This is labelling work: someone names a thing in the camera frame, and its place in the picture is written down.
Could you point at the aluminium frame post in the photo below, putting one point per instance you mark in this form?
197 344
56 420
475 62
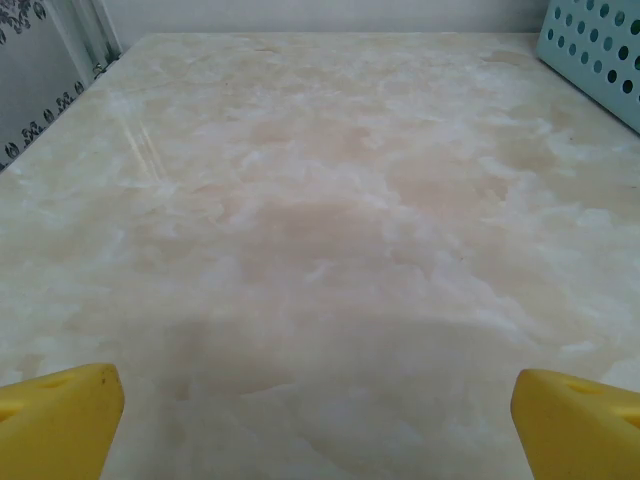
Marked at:
97 35

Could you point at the light blue perforated plastic basket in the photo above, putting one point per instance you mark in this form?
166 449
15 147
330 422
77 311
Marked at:
592 47

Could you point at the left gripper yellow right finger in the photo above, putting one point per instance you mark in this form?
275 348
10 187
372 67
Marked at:
580 430

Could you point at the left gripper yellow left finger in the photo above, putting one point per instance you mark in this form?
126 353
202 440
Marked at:
50 425

